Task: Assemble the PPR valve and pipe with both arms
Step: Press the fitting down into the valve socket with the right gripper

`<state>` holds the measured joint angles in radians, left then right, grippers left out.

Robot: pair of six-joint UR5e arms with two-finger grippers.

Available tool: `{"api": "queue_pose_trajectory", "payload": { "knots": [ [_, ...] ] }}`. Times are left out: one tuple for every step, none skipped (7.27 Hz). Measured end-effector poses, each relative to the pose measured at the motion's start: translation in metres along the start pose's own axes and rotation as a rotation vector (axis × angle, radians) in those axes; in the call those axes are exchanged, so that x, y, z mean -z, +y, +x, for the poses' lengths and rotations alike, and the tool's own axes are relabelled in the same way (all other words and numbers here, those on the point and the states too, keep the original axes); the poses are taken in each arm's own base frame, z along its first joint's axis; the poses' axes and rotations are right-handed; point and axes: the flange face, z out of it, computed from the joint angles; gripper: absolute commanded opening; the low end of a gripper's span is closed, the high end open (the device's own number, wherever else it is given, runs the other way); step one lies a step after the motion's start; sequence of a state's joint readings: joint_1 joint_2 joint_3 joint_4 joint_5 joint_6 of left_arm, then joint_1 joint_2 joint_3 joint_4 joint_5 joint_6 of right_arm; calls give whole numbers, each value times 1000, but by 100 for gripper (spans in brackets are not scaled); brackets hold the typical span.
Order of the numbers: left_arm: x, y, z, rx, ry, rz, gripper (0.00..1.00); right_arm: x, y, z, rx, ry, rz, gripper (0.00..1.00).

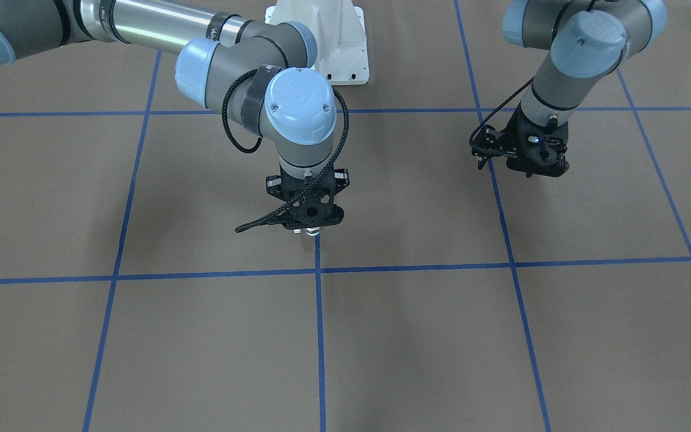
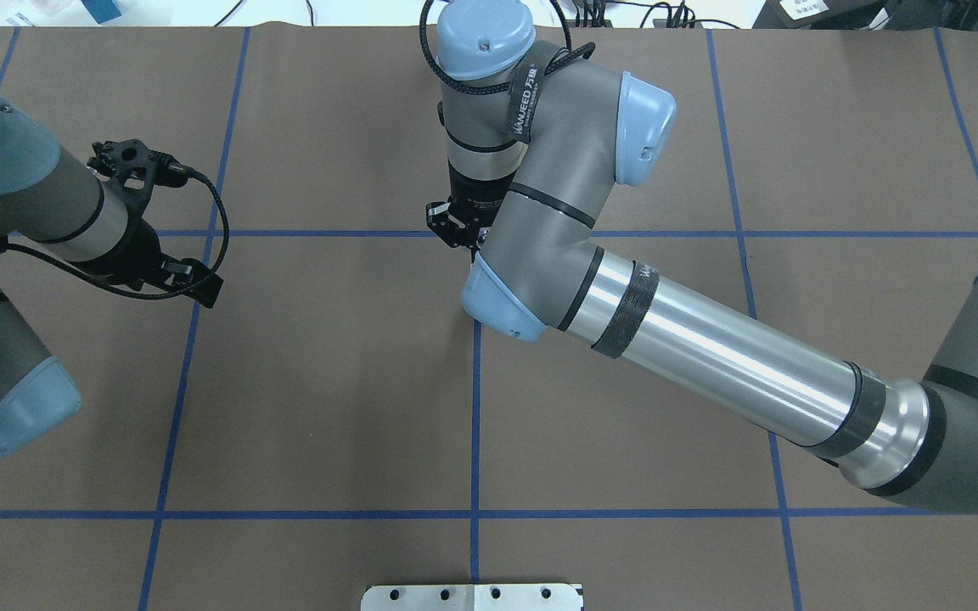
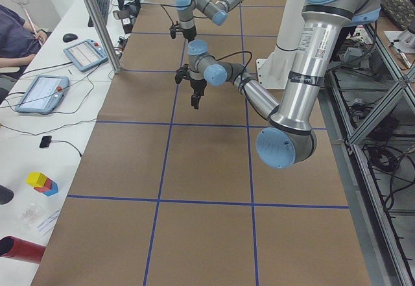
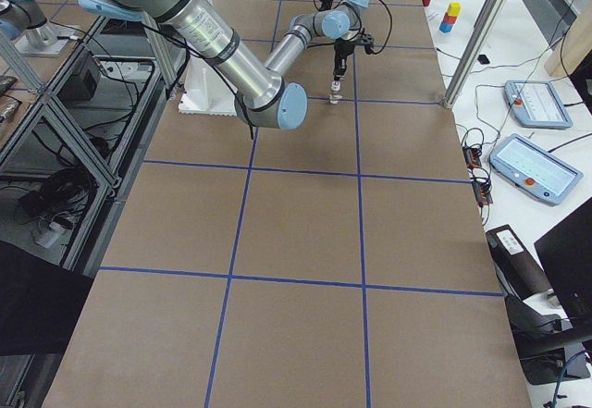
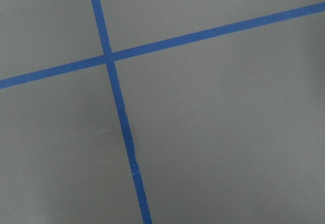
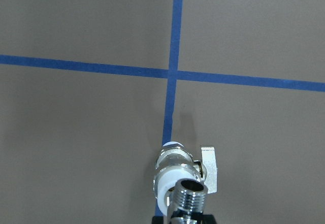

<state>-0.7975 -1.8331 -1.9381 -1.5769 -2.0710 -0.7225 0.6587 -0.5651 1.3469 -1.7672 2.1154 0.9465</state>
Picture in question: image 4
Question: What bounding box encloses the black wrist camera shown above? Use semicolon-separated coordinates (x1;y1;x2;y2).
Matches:
355;33;375;55

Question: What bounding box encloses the white pedestal column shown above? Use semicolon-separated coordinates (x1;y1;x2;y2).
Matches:
179;57;236;117

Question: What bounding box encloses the chrome metal tee fitting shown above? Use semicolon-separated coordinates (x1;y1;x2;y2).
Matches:
330;80;341;91

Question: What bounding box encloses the far teach pendant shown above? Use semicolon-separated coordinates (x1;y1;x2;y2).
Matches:
504;80;573;130

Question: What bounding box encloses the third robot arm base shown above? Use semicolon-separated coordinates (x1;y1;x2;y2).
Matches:
1;0;80;57

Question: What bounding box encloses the orange circuit board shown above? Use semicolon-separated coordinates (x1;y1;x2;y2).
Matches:
462;146;482;169
472;179;493;207

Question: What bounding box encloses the aluminium frame post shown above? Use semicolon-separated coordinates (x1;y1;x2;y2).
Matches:
442;0;507;109

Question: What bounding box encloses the black monitor stand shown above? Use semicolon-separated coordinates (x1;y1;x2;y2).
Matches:
504;295;591;386

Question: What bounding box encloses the black box with label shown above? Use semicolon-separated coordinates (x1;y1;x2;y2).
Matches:
486;225;551;300

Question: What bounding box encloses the white PPR pipe valve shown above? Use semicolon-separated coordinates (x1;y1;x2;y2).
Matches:
328;89;342;105

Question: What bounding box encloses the teach pendant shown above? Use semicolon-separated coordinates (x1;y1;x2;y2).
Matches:
504;80;573;130
489;133;584;205

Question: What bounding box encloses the orange circuit board far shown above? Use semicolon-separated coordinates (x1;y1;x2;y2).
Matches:
462;146;482;169

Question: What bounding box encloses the black cloth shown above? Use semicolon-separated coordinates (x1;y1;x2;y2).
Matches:
1;241;93;356

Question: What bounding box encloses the near teach pendant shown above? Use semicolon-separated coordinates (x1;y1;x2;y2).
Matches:
489;133;584;205

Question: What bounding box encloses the red cube block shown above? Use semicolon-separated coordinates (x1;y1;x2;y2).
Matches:
442;13;457;26

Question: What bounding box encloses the orange circuit board near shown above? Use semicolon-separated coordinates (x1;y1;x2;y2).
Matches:
472;179;493;207

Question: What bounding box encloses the blue cube block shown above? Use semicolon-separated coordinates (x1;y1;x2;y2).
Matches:
438;21;453;33

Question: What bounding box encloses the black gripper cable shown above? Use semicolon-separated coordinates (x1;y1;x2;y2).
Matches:
351;0;394;55

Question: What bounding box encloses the yellow cube block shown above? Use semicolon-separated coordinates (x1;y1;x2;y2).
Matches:
447;2;462;18

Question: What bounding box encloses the black monitor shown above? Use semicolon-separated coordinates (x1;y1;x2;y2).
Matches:
535;199;591;322

